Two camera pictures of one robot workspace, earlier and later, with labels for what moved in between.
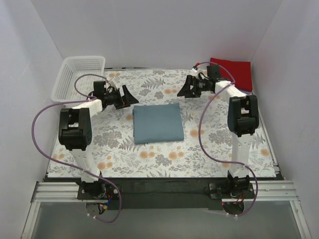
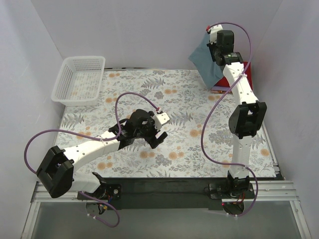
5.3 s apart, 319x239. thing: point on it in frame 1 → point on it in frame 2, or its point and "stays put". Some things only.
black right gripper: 193,86 → 212,50
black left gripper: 121,98 → 151,136
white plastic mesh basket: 76,78 stays put
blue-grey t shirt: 155,123 → 210,72
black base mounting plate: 168,192 stays put
